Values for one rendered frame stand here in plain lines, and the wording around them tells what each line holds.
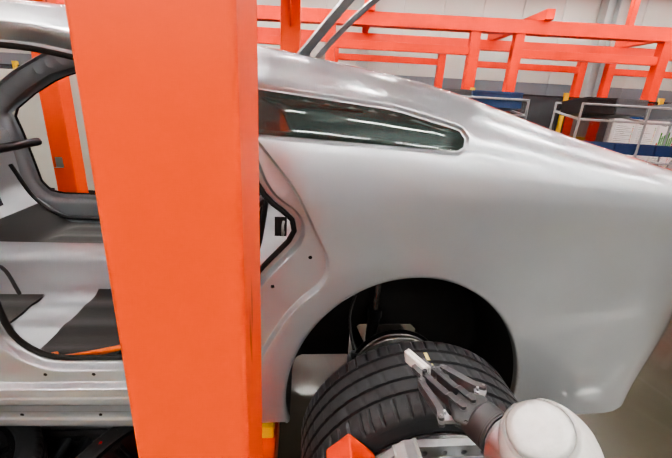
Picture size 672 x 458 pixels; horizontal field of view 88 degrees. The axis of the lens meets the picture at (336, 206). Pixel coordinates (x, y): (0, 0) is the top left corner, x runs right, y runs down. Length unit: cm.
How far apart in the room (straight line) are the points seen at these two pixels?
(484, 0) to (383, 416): 1042
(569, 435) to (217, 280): 43
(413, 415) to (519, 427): 44
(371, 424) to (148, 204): 70
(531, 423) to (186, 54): 55
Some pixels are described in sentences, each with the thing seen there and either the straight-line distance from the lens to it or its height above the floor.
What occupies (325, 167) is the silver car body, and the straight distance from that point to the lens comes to 94.
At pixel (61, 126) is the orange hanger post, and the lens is 375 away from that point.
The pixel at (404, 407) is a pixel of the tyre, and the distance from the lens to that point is 92.
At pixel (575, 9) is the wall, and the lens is 1171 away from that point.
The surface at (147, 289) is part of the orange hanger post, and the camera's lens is 49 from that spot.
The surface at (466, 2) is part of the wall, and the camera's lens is 1069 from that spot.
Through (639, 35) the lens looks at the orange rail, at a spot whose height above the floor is 307.
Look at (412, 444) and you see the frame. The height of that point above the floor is 112.
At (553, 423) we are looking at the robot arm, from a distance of 51.
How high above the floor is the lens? 183
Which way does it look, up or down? 18 degrees down
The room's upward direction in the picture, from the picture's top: 3 degrees clockwise
